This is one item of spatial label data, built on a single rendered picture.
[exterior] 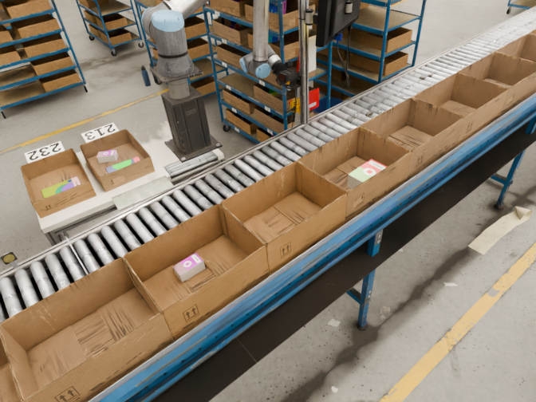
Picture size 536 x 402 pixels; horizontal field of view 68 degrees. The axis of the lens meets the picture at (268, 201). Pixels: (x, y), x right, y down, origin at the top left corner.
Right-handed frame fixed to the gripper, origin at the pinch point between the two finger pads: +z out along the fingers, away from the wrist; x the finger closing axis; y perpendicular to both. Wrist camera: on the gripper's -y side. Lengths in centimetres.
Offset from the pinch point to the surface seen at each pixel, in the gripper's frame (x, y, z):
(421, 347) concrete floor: 28, 19, 158
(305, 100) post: 1.3, -0.1, 10.2
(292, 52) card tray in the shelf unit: -30.6, 17.4, -34.6
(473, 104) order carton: -59, -35, 71
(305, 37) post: 0.8, -31.8, -8.0
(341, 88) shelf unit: -111, 86, -25
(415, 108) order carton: -20, -38, 57
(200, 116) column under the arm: 60, 6, -10
